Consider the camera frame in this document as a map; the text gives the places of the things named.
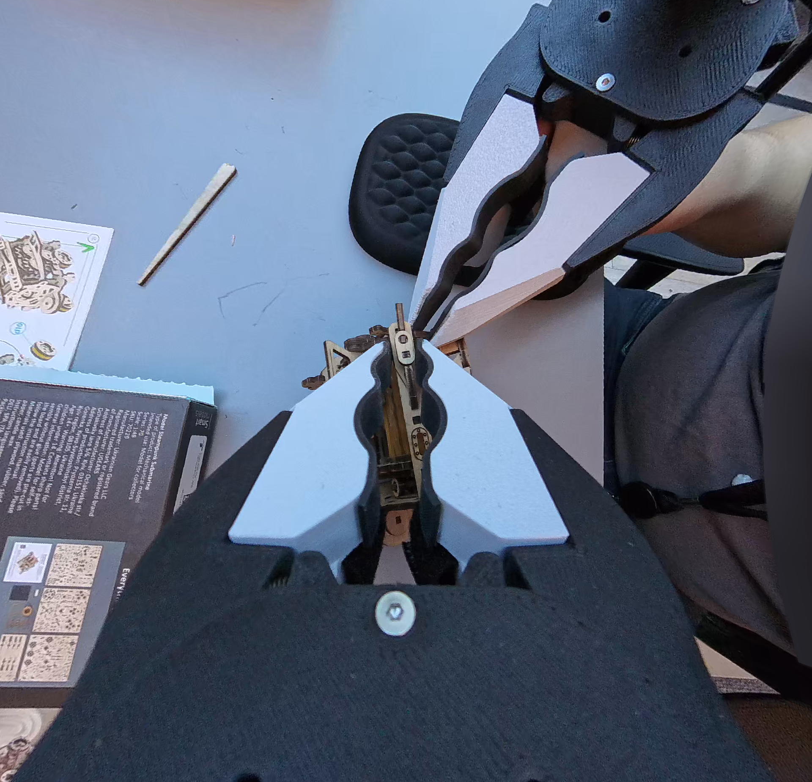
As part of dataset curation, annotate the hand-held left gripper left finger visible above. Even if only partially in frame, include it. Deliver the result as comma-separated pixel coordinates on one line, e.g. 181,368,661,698
227,340,391,570

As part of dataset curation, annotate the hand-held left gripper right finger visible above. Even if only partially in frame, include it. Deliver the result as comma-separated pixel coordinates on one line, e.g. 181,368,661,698
415,340,571,570

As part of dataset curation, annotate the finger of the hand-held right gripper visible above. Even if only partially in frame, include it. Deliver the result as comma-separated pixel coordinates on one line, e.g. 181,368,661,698
426,153,656,347
409,90,549,326

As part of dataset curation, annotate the wooden mechanical model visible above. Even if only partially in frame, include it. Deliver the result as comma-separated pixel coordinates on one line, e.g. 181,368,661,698
301,303,473,548

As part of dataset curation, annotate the person's right forearm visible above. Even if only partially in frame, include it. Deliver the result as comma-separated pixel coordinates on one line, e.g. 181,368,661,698
660,116,812,253

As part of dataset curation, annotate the black model kit box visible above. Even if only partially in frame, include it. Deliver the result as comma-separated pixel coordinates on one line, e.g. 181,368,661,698
0,378,218,710

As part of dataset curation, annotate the printed model picture sheet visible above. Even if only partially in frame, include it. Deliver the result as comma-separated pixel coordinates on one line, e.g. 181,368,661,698
0,708,64,782

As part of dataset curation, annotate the person's right hand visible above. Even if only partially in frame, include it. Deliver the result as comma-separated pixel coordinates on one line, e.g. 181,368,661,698
536,118,613,183

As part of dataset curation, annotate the black honeycomb armrest pad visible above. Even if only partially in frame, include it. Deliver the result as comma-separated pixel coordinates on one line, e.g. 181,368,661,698
348,113,575,301

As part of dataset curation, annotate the printed instruction sheet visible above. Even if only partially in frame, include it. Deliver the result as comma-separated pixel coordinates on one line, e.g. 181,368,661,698
0,211,115,372

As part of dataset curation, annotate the thin wooden stick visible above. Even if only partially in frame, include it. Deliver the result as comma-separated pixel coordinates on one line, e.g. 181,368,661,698
137,164,237,287

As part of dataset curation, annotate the black chair frame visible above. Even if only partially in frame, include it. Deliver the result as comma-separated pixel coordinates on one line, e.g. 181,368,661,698
609,232,746,288

